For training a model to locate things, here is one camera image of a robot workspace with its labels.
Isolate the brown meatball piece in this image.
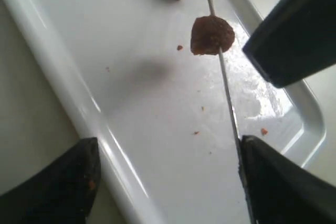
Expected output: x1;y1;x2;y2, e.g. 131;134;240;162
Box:
191;15;235;55

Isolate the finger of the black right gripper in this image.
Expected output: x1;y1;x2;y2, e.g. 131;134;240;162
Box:
243;0;335;88

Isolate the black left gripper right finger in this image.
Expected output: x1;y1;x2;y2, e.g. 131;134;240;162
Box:
240;135;335;223

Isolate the white plastic tray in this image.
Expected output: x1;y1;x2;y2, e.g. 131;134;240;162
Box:
4;0;327;223

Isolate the thin wooden skewer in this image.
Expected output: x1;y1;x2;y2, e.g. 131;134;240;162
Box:
205;0;255;224

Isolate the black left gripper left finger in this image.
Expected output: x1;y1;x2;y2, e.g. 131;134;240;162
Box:
1;137;101;223

